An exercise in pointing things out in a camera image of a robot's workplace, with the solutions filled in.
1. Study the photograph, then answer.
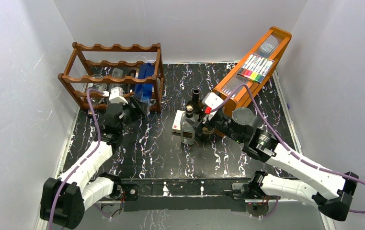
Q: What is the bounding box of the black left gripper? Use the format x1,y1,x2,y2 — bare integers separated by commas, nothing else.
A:
117,96,148,133

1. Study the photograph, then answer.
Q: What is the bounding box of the clear whisky bottle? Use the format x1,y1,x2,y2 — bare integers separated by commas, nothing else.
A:
180,104,195,145

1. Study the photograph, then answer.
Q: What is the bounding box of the dark labelled wine bottle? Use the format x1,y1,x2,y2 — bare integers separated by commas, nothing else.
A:
199,104,215,141

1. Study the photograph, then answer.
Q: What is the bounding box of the blue bottle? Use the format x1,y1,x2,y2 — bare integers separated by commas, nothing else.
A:
133,62,157,104

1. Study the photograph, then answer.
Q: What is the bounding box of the dark green wine bottle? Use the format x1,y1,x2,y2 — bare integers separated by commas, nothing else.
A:
185,89,203,120

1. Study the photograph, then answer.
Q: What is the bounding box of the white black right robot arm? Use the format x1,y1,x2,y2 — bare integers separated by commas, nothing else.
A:
185,105,358,221

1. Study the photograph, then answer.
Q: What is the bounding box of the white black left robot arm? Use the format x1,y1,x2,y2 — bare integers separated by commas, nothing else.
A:
40,96,148,230

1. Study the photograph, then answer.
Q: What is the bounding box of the clear middle shelf bottle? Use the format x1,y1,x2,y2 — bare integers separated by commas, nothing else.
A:
109,68,125,92

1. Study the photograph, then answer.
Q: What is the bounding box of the orange wooden display rack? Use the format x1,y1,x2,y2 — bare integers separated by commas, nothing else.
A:
212,26,292,116

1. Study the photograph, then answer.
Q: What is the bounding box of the brown wooden wine rack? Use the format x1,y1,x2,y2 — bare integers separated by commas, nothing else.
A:
57,42,164,113

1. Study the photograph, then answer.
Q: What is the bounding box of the white red small box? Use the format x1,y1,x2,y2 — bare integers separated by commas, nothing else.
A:
172,110,185,134

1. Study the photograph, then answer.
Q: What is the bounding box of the pack of coloured markers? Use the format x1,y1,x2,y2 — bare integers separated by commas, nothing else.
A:
235,53,274,83

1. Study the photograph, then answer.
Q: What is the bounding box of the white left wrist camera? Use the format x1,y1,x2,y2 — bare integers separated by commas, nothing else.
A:
103,87,128,105

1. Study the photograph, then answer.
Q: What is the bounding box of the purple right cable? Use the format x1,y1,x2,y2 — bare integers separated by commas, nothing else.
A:
211,83,365,214

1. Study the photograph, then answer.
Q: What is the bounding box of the purple cable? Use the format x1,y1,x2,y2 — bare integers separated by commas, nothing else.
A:
47,88,105,230
211,83,365,214

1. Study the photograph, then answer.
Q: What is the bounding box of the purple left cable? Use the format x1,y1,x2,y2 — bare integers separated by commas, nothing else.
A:
47,88,105,230

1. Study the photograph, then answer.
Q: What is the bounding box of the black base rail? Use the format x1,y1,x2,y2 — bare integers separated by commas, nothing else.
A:
92,177,280,213

